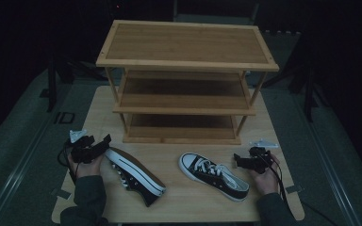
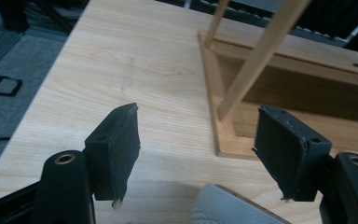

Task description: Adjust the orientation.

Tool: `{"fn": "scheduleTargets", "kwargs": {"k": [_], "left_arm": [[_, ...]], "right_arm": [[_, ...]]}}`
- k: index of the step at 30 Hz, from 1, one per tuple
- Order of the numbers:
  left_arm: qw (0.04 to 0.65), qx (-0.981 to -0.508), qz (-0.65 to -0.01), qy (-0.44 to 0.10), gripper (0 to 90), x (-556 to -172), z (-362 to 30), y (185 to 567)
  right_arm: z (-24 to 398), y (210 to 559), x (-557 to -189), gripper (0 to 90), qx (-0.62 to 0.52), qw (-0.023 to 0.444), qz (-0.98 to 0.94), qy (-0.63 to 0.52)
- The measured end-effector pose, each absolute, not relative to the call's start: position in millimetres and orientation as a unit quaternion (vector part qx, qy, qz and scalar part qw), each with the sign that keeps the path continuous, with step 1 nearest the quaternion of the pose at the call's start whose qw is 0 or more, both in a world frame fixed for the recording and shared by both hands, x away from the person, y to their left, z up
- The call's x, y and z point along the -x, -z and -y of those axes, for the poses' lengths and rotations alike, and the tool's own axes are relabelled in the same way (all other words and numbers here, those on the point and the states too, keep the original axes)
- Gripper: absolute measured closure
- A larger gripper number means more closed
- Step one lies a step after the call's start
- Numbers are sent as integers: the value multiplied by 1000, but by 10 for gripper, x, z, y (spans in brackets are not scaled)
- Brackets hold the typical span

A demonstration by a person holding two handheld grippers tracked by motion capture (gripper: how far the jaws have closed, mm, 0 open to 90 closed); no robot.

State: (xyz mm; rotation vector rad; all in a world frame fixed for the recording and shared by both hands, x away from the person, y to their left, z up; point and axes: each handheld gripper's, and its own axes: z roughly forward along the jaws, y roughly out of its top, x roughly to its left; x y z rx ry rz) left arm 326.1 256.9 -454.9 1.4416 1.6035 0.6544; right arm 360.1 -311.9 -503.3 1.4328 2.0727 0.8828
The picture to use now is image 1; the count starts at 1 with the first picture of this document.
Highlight black canvas sneaker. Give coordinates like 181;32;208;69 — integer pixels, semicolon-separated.
178;152;251;202
104;146;167;208

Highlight person's left hand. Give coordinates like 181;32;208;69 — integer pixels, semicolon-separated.
67;153;106;180

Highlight wooden three-tier shoe rack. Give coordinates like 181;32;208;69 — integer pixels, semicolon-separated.
95;19;280;146

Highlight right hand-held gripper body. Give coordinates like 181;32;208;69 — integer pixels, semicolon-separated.
246;138;280;174

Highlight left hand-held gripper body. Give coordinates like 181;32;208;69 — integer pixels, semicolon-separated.
69;128;106;165

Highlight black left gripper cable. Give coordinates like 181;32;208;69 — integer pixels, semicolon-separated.
57;139;80;185

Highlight black metal stand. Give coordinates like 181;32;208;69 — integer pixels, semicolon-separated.
262;29;333;124
44;51;107;113

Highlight person's right hand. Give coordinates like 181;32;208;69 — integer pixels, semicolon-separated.
249;153;281;197

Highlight grey tape piece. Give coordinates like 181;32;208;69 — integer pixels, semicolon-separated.
51;187;73;201
285;184;304;195

